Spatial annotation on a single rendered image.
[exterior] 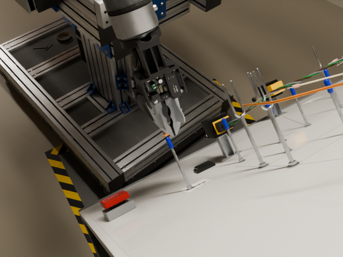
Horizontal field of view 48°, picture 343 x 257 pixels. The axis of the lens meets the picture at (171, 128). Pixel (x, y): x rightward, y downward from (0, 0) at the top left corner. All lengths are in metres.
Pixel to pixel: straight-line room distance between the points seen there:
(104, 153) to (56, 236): 0.46
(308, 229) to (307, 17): 2.96
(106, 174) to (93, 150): 0.15
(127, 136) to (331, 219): 1.69
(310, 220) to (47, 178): 1.89
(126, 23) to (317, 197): 0.39
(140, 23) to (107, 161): 1.33
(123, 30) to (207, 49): 2.17
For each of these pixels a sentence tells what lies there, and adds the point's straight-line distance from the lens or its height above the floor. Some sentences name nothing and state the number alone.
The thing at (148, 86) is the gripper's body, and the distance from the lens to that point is 0.65.
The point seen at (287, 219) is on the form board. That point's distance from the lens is 0.38.
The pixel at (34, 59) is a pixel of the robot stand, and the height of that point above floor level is 0.21.
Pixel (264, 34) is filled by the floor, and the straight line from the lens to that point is 2.99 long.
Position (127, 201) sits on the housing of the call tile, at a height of 1.12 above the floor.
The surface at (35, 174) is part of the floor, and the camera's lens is 2.21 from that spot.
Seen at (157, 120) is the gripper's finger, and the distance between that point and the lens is 0.72.
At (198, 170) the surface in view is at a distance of 0.78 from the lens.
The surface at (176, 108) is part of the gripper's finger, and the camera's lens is 0.71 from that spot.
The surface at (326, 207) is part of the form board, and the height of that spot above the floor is 1.45.
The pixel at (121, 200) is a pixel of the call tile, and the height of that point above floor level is 1.13.
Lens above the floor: 1.76
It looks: 51 degrees down
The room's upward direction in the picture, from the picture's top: straight up
